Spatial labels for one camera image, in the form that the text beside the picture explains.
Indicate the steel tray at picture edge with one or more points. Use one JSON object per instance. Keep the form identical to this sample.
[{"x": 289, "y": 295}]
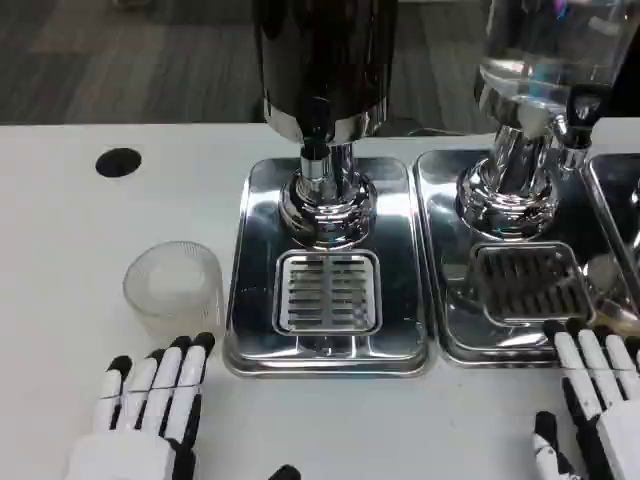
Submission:
[{"x": 617, "y": 200}]

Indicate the steel tray under clear dispenser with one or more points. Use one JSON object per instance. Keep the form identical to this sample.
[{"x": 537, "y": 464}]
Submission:
[{"x": 450, "y": 280}]

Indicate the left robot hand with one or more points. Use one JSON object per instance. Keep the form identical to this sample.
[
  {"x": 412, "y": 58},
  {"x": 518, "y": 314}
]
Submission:
[{"x": 167, "y": 372}]

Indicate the clear ribbed glass cup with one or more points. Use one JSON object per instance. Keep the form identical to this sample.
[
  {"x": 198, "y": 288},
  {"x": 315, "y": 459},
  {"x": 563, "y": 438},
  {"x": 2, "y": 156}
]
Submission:
[{"x": 172, "y": 287}]

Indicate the dark dispenser tap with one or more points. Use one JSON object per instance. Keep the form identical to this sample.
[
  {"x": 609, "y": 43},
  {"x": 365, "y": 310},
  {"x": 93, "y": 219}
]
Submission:
[{"x": 315, "y": 145}]

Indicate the drip grid of clear dispenser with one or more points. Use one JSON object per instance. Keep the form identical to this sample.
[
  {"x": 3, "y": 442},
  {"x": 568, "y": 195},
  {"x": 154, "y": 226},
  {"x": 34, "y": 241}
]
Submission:
[{"x": 530, "y": 282}]

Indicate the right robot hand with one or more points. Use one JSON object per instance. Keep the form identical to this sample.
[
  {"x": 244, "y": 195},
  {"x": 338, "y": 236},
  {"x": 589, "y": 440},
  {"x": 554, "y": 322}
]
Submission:
[{"x": 595, "y": 380}]

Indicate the clear drink dispenser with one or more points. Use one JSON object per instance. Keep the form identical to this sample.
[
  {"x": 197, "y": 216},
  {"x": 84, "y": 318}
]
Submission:
[{"x": 540, "y": 50}]

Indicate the drip grid of dark dispenser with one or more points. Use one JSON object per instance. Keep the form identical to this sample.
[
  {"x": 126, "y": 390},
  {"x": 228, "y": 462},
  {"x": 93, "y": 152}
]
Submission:
[{"x": 327, "y": 292}]

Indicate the dark drink dispenser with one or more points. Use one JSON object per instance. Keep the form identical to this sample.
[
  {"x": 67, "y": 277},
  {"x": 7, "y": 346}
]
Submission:
[{"x": 325, "y": 60}]

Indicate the steel tray under dark dispenser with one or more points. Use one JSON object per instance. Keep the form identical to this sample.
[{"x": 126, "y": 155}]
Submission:
[{"x": 250, "y": 280}]

